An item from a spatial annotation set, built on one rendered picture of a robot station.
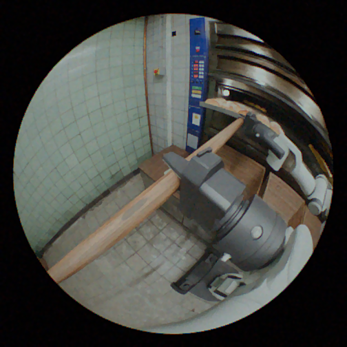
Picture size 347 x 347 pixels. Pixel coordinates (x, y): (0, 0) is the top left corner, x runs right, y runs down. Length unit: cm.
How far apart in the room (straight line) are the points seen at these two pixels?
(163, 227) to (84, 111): 154
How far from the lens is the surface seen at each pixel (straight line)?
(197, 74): 102
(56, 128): 131
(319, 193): 49
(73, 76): 133
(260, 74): 93
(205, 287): 125
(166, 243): 134
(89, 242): 16
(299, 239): 16
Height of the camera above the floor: 132
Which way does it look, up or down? 47 degrees down
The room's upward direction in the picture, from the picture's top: straight up
